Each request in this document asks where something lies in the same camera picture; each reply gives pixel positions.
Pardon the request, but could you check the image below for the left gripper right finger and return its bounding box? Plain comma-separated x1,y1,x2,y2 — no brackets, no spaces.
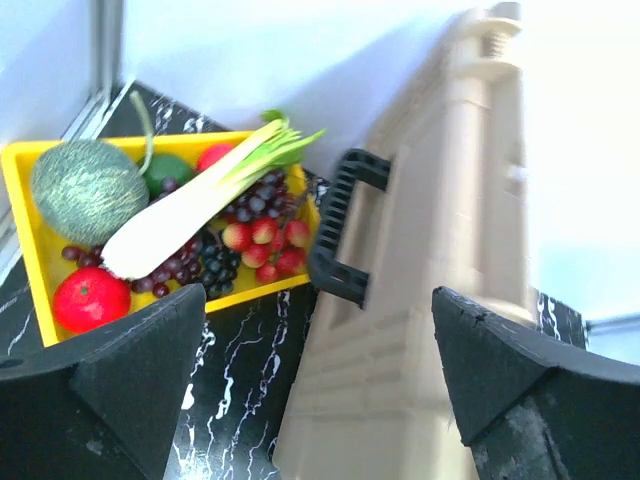
432,286,639,479

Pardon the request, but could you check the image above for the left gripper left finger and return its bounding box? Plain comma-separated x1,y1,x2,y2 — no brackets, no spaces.
1,285,205,479

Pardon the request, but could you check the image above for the tan plastic tool box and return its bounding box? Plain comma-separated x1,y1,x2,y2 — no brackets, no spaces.
273,1,531,479

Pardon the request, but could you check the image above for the red tomato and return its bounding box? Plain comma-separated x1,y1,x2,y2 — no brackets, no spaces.
52,267,132,334

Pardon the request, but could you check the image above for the yellow plastic fruit tray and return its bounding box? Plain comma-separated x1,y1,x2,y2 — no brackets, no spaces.
1,131,309,347

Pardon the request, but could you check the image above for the green white leek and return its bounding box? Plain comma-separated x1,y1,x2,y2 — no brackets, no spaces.
102,111,325,279

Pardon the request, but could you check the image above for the dark purple grape bunch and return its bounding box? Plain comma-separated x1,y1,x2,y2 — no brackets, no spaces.
60,169,301,301

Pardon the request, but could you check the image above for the green netted melon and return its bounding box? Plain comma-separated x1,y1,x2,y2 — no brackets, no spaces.
30,140,150,245

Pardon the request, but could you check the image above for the red strawberries cluster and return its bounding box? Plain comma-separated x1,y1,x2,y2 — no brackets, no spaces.
222,217,311,285

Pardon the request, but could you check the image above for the green avocado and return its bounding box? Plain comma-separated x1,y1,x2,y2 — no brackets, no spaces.
143,153,195,199

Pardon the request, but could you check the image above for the red apple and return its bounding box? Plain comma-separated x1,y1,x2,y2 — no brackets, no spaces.
196,143,235,172

